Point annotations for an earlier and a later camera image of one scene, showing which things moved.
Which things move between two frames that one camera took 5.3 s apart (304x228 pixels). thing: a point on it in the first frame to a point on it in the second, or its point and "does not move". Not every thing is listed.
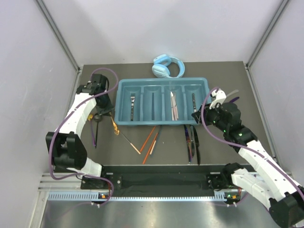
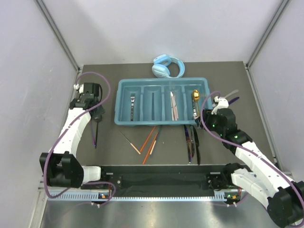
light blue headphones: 161,68 does not move
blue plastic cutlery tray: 159,101 does not move
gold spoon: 116,130 to 195,96
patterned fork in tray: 132,99 does not move
